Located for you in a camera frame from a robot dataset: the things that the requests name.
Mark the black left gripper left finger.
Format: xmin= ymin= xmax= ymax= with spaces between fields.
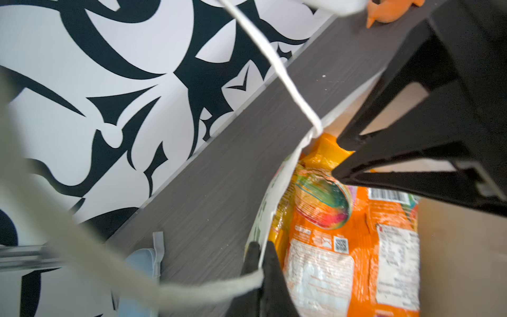
xmin=225 ymin=242 xmax=264 ymax=317

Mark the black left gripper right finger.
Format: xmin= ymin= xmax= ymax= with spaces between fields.
xmin=259 ymin=241 xmax=299 ymax=317

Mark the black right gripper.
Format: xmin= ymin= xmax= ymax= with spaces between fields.
xmin=332 ymin=1 xmax=506 ymax=216

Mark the orange snack packet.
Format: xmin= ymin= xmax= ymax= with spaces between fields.
xmin=283 ymin=166 xmax=421 ymax=317

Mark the white green paper bag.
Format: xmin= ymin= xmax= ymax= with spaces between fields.
xmin=0 ymin=0 xmax=507 ymax=317

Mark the yellow snack packet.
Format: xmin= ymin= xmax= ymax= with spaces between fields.
xmin=268 ymin=133 xmax=353 ymax=268

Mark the orange shark plush toy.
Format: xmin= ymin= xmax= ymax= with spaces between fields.
xmin=366 ymin=0 xmax=425 ymax=29

